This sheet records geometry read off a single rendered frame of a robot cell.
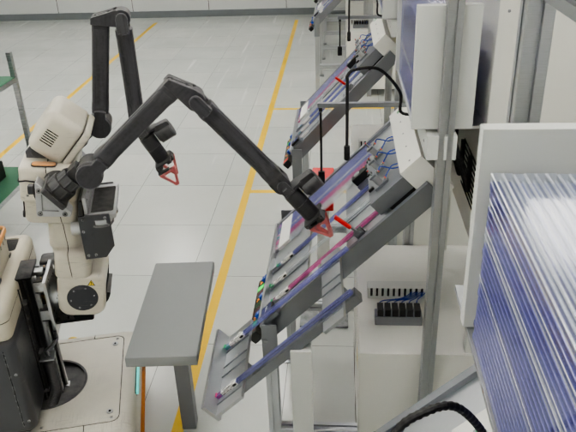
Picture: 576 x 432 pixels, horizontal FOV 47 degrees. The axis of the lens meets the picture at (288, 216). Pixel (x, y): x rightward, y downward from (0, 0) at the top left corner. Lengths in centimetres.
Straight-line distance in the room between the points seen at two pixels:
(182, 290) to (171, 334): 28
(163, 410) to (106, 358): 34
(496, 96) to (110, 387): 176
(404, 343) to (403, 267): 47
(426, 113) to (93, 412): 161
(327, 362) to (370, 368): 91
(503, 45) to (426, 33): 20
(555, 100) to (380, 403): 113
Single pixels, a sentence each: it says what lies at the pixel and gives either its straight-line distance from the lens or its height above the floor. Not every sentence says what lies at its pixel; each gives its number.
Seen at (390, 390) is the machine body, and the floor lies 47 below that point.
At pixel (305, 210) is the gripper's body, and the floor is 104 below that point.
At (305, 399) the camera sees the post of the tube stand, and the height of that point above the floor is 64.
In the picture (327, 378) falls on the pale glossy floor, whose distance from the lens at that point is 307.
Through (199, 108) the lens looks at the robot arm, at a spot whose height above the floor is 142.
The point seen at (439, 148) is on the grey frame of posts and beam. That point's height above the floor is 134.
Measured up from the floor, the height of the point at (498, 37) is 163.
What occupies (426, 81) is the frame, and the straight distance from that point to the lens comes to 179.
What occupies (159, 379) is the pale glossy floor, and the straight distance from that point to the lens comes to 315.
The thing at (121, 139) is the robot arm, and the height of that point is 133.
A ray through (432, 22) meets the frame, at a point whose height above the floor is 167.
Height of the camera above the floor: 202
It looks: 28 degrees down
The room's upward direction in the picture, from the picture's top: 2 degrees counter-clockwise
